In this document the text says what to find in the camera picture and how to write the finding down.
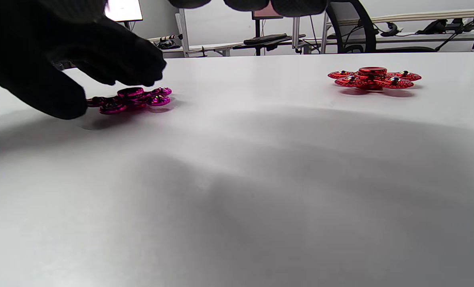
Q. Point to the magenta metallic fidget spinner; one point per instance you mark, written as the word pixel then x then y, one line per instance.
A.
pixel 131 99

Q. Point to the red metallic fidget spinner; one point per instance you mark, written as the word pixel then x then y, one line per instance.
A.
pixel 372 77

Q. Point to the black keyboard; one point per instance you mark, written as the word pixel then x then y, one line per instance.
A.
pixel 265 38

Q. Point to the black mesh office chair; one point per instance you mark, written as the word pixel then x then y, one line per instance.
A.
pixel 364 28

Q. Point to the person's left hand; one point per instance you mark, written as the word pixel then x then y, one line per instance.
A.
pixel 61 48

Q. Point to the bundle of beige rods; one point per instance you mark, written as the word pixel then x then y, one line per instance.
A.
pixel 428 16

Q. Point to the pink screen monitor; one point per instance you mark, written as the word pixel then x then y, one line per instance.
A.
pixel 265 15

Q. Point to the black computer tower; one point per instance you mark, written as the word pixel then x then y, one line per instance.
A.
pixel 261 46

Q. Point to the person's right hand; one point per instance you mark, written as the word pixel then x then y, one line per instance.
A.
pixel 297 8

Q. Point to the white screen monitor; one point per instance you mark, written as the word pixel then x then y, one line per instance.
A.
pixel 123 10

